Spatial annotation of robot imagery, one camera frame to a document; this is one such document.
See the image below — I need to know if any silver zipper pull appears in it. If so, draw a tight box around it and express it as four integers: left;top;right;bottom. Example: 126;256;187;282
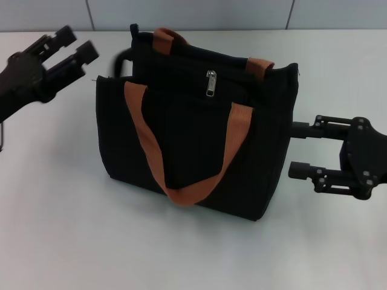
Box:
206;69;219;98

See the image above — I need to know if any black bag with orange straps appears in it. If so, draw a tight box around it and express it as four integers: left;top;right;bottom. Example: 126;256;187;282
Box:
96;23;302;223

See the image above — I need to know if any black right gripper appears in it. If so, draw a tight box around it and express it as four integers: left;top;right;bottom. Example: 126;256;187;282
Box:
288;115;387;201

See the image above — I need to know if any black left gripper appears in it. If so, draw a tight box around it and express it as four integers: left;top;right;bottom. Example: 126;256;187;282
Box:
0;25;100;122

